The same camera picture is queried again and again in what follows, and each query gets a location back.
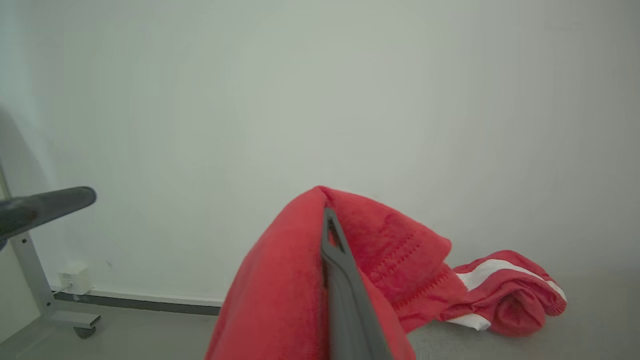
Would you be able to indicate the red garment with white stripes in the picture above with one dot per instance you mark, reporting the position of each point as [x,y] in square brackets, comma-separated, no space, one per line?
[280,280]

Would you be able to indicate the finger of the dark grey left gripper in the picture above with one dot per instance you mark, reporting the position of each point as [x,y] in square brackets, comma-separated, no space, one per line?
[45,207]

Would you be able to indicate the white partition panel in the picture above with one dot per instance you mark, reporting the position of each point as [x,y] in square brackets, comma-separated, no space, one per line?
[15,290]

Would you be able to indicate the white wall socket box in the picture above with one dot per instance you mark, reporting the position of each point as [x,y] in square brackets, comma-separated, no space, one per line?
[76,279]

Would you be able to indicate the white and black baseboard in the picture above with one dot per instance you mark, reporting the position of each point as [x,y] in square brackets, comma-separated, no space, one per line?
[150,301]

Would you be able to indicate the grey metal stand frame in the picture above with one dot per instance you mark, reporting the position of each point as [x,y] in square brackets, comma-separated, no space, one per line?
[35,280]

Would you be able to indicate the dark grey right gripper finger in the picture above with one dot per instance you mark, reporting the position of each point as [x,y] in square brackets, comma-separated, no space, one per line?
[352,310]

